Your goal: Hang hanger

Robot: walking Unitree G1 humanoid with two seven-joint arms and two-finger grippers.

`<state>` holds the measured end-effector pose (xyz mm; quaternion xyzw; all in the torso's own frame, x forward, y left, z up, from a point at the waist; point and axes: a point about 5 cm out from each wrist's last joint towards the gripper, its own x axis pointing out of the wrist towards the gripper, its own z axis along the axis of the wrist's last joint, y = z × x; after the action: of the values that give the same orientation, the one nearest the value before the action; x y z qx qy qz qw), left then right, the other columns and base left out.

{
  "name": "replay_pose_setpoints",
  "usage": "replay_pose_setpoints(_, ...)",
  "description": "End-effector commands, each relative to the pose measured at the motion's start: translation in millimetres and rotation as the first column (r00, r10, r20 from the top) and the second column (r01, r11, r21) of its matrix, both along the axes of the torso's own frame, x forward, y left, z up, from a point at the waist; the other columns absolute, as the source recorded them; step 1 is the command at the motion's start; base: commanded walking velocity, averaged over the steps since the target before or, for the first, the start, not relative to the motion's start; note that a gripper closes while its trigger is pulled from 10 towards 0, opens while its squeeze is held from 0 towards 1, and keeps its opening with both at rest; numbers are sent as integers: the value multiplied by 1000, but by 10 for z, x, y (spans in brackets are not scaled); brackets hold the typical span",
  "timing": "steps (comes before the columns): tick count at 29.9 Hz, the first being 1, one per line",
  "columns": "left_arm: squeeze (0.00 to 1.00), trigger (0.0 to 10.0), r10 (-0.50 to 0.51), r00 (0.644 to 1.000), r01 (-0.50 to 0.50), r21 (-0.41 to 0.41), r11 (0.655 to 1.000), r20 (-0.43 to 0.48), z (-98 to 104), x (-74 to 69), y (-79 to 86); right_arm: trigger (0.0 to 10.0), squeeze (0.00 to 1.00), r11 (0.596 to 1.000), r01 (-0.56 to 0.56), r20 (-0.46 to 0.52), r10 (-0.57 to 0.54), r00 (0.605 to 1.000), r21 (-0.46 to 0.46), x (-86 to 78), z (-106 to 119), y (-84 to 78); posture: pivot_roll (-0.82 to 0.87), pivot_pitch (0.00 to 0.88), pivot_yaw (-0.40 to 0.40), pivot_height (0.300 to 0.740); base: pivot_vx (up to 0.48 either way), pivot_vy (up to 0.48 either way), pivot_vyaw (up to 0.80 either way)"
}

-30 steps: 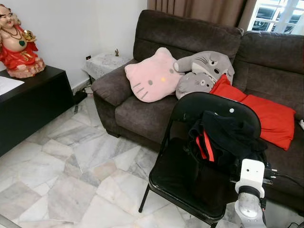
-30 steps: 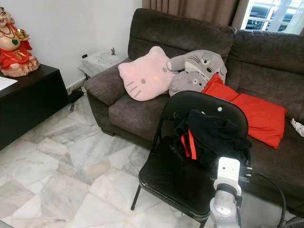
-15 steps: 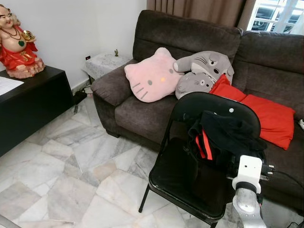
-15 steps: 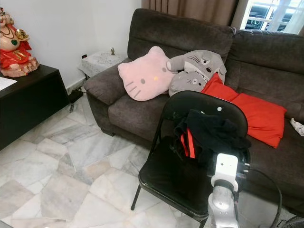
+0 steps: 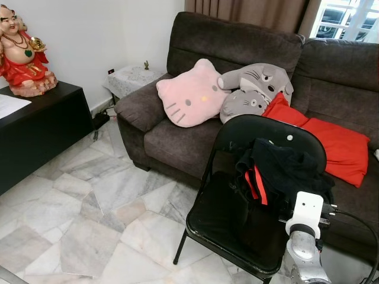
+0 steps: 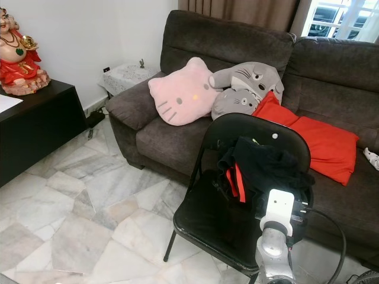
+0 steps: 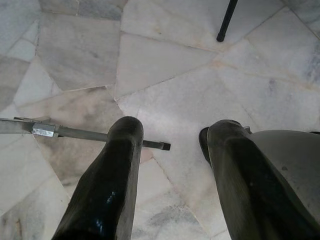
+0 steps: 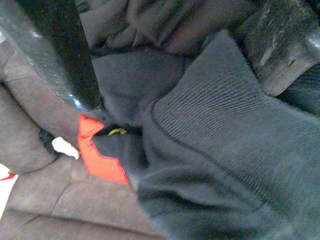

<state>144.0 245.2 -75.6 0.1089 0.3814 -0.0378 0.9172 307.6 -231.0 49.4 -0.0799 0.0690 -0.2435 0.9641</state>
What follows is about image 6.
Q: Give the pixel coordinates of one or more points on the black garment red trim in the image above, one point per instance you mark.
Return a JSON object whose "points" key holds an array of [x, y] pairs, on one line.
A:
{"points": [[266, 165]]}

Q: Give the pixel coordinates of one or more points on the black TV console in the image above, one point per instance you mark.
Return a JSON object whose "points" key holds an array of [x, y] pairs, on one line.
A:
{"points": [[35, 136]]}

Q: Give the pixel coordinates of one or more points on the white paper sheet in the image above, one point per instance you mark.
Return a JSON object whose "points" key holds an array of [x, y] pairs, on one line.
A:
{"points": [[9, 103]]}

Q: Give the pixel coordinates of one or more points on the red laughing Buddha statue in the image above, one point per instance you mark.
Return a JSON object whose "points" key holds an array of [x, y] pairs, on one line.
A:
{"points": [[21, 71]]}

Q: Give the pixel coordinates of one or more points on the black power adapter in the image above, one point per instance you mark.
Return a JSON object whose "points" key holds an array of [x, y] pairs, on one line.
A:
{"points": [[95, 118]]}

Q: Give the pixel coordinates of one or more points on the lace covered side table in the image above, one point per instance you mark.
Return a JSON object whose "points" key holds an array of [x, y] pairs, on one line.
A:
{"points": [[127, 77]]}

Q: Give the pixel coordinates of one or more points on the dark brown fabric sofa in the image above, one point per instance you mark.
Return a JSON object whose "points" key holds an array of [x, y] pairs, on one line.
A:
{"points": [[183, 139]]}

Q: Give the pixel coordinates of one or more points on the pink cat face pillow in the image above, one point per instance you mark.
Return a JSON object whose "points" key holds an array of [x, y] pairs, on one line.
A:
{"points": [[180, 94]]}

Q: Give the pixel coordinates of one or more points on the black folding chair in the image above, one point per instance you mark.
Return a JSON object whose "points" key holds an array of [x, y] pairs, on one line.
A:
{"points": [[207, 213]]}

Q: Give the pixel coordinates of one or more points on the small grey Totoro plush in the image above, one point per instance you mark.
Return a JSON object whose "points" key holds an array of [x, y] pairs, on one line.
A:
{"points": [[234, 103]]}

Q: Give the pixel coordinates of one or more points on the large grey Totoro plush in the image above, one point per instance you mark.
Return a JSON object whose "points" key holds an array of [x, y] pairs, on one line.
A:
{"points": [[257, 76]]}

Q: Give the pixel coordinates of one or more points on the brown curtain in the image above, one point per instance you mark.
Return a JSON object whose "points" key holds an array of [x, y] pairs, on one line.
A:
{"points": [[243, 12]]}

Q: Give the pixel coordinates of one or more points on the red cushion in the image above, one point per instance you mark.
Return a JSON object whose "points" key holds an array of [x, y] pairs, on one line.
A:
{"points": [[320, 142]]}

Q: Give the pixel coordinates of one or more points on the white framed window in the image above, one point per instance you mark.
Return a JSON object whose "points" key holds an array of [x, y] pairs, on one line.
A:
{"points": [[337, 18]]}

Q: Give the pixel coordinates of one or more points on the small white patterned toy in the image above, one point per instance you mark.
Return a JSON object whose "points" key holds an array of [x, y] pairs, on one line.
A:
{"points": [[372, 160]]}

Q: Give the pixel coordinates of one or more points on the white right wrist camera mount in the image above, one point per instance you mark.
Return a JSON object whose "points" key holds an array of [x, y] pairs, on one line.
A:
{"points": [[278, 204]]}

